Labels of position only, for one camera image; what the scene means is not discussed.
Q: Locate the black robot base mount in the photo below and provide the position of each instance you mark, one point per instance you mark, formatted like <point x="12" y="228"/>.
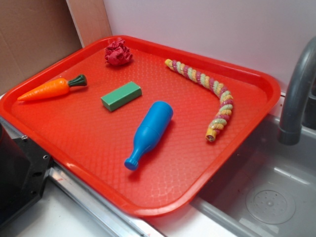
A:
<point x="24" y="168"/>

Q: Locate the red plastic tray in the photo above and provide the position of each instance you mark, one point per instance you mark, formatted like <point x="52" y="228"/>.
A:
<point x="93" y="143"/>

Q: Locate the multicolour twisted rope toy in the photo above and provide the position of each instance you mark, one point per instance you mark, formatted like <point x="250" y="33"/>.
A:
<point x="225" y="97"/>

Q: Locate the metal rail strip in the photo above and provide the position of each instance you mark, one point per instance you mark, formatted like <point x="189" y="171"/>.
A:
<point x="69" y="208"/>

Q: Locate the crumpled red cloth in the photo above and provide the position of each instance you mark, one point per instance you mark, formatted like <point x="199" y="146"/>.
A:
<point x="117" y="53"/>

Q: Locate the grey plastic sink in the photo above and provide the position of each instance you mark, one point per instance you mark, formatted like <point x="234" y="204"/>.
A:
<point x="265" y="189"/>

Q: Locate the grey faucet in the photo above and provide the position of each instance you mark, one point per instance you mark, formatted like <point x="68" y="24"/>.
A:
<point x="299" y="108"/>

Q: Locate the brown cardboard panel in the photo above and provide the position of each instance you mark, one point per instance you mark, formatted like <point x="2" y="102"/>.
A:
<point x="34" y="34"/>

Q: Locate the blue toy bottle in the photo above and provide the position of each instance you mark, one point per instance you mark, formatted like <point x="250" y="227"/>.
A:
<point x="149" y="132"/>

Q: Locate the orange toy carrot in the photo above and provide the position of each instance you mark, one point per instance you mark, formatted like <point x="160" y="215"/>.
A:
<point x="53" y="88"/>

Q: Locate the green rectangular block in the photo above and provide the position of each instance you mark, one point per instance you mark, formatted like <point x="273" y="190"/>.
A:
<point x="121" y="96"/>

